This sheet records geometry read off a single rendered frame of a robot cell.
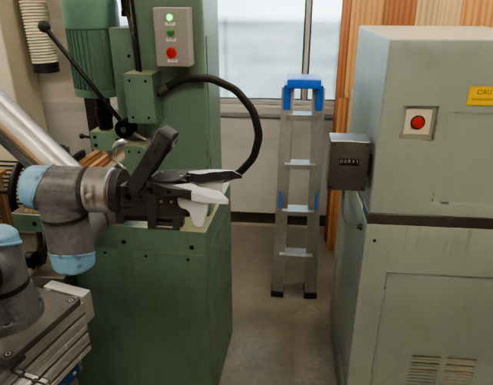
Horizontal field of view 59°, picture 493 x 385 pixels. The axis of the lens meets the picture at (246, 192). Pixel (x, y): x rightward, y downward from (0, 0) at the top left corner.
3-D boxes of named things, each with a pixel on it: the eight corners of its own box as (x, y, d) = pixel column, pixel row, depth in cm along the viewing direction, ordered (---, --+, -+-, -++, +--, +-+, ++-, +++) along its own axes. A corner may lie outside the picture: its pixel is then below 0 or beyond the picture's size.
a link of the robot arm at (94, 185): (98, 162, 75) (76, 173, 67) (124, 163, 75) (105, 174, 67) (102, 204, 77) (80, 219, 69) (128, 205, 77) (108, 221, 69)
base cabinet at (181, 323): (121, 318, 225) (103, 192, 196) (232, 331, 217) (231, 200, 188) (77, 389, 184) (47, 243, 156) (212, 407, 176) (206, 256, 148)
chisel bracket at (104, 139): (101, 147, 166) (98, 126, 163) (136, 150, 164) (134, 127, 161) (92, 154, 159) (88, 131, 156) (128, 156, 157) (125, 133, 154)
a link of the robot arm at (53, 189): (45, 201, 79) (36, 156, 75) (103, 204, 78) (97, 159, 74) (19, 221, 72) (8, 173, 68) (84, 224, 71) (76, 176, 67)
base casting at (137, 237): (104, 192, 196) (101, 173, 192) (230, 201, 188) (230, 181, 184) (47, 243, 155) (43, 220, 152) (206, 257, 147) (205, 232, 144)
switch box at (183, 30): (163, 63, 135) (159, 7, 128) (195, 64, 134) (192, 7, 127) (156, 66, 129) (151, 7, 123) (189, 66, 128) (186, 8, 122)
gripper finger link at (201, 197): (229, 232, 64) (188, 217, 70) (229, 193, 62) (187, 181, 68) (214, 237, 62) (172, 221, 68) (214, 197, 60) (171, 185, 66)
